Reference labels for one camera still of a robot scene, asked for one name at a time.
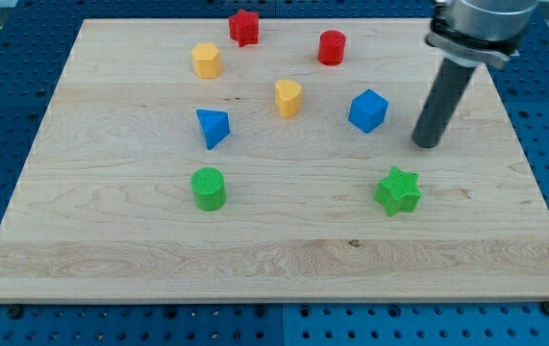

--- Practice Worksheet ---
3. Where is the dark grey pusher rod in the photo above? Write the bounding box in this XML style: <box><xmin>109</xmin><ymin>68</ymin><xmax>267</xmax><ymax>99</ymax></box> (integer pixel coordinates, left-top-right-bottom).
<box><xmin>412</xmin><ymin>58</ymin><xmax>476</xmax><ymax>148</ymax></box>

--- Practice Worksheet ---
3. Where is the blue cube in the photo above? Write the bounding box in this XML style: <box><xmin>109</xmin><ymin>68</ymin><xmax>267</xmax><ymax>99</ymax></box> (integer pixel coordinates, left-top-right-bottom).
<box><xmin>348</xmin><ymin>89</ymin><xmax>389</xmax><ymax>134</ymax></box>

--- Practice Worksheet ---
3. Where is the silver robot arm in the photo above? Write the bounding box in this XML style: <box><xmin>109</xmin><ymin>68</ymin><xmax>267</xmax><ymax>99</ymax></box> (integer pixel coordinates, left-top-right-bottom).
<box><xmin>412</xmin><ymin>0</ymin><xmax>538</xmax><ymax>148</ymax></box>

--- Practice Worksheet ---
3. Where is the yellow heart block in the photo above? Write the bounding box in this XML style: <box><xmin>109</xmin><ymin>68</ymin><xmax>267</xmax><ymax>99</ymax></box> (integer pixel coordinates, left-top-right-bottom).
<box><xmin>275</xmin><ymin>79</ymin><xmax>303</xmax><ymax>118</ymax></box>

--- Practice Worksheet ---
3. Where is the red cylinder block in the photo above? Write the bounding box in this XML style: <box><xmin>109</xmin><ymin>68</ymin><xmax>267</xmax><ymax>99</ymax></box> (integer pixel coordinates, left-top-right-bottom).
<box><xmin>317</xmin><ymin>30</ymin><xmax>346</xmax><ymax>65</ymax></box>

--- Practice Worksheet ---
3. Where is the green star block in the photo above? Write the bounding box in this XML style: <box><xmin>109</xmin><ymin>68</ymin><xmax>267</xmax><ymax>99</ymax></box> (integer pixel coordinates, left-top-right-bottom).
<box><xmin>373</xmin><ymin>166</ymin><xmax>422</xmax><ymax>216</ymax></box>

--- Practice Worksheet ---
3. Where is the red star block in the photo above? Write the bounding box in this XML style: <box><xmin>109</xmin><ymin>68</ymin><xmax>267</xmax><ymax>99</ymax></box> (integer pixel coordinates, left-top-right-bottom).
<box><xmin>228</xmin><ymin>10</ymin><xmax>260</xmax><ymax>47</ymax></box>

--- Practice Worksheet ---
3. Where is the blue triangle block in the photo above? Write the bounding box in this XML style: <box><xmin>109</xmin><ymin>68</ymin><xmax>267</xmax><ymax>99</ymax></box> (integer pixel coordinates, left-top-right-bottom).
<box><xmin>196</xmin><ymin>109</ymin><xmax>231</xmax><ymax>150</ymax></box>

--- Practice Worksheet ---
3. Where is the yellow hexagon block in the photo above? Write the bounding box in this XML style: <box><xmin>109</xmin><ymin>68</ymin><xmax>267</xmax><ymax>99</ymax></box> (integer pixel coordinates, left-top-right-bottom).
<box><xmin>190</xmin><ymin>43</ymin><xmax>222</xmax><ymax>79</ymax></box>

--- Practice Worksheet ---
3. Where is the green cylinder block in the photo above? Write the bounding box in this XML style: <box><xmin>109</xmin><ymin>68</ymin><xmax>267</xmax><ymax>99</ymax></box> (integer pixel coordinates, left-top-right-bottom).
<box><xmin>190</xmin><ymin>167</ymin><xmax>227</xmax><ymax>211</ymax></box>

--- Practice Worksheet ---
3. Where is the light wooden board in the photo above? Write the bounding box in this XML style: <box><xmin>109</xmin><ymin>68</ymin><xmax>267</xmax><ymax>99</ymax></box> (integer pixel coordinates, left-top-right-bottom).
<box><xmin>0</xmin><ymin>19</ymin><xmax>549</xmax><ymax>304</ymax></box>

